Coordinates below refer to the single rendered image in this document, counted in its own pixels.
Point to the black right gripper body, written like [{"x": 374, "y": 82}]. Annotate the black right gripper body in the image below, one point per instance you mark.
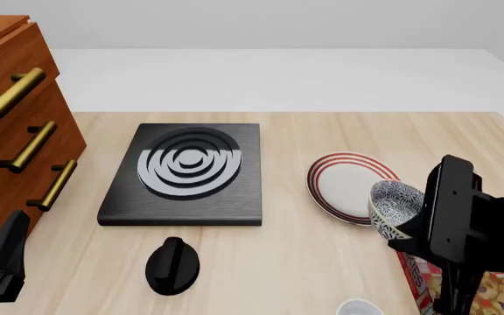
[{"x": 449, "y": 210}]

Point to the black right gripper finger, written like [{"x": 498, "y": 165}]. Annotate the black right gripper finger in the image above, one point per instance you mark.
[
  {"x": 411, "y": 247},
  {"x": 415, "y": 228}
]

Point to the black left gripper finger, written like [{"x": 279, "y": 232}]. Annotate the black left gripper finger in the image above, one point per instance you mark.
[{"x": 9, "y": 239}]

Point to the patterned black and white bowl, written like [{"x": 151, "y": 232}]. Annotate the patterned black and white bowl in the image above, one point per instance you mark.
[{"x": 394, "y": 201}]

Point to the white plate with red rings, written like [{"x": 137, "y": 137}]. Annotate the white plate with red rings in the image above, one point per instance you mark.
[{"x": 344, "y": 187}]

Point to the flat black stove plate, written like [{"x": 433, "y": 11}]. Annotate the flat black stove plate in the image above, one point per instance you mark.
[{"x": 234, "y": 203}]

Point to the printed red food box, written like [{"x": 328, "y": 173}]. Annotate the printed red food box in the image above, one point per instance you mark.
[{"x": 415, "y": 279}]

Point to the small wooden cabinet drawer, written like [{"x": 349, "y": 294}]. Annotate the small wooden cabinet drawer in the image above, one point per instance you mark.
[{"x": 74, "y": 144}]

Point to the medium wooden cabinet drawer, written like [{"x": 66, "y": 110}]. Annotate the medium wooden cabinet drawer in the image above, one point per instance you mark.
[{"x": 61, "y": 105}]

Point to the round black stove knob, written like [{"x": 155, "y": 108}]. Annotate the round black stove knob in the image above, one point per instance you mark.
[{"x": 171, "y": 269}]

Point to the large wooden cabinet drawer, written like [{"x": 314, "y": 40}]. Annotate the large wooden cabinet drawer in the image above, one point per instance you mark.
[{"x": 37, "y": 49}]

